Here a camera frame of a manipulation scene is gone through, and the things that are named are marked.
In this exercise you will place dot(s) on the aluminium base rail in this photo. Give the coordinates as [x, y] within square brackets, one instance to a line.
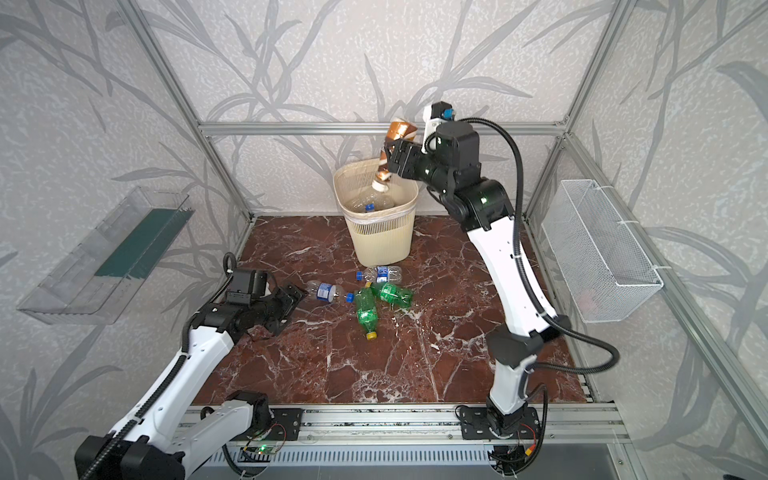
[413, 434]

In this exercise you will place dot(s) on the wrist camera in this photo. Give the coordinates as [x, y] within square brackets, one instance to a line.
[246, 287]
[451, 142]

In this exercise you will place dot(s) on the clear plastic wall tray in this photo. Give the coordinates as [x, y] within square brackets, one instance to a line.
[96, 281]

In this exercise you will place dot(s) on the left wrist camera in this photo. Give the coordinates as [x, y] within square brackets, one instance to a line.
[246, 287]

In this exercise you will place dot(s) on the large clear bottle white cap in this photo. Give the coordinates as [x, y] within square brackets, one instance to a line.
[381, 200]

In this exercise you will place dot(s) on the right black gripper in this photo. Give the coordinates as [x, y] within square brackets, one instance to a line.
[402, 158]

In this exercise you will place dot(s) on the black mounting plate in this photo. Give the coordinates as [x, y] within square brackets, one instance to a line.
[279, 423]
[486, 423]

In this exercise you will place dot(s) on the aluminium frame bar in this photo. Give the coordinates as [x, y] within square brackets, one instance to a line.
[212, 129]

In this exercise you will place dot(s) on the white wire mesh basket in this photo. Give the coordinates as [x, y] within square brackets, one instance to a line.
[607, 272]

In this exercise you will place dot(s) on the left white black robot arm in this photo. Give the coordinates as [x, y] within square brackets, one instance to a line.
[145, 443]

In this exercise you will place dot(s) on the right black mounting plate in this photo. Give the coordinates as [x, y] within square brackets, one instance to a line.
[486, 423]

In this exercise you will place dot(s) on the cream ribbed waste bin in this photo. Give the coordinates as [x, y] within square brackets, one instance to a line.
[379, 237]

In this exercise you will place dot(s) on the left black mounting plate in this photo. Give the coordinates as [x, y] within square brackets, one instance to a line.
[279, 423]

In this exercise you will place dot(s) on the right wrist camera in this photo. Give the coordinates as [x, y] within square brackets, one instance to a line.
[451, 142]

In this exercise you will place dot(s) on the green bottle yellow cap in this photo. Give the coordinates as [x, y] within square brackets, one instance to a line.
[366, 311]
[393, 294]

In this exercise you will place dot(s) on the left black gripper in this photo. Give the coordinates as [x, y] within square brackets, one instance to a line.
[274, 303]

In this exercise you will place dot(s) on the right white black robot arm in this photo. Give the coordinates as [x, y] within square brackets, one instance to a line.
[491, 220]

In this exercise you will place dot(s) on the small bottle blue cap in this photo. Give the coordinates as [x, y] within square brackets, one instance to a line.
[381, 274]

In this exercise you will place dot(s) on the brown Nescafe coffee bottle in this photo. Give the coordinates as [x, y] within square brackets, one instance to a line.
[398, 129]

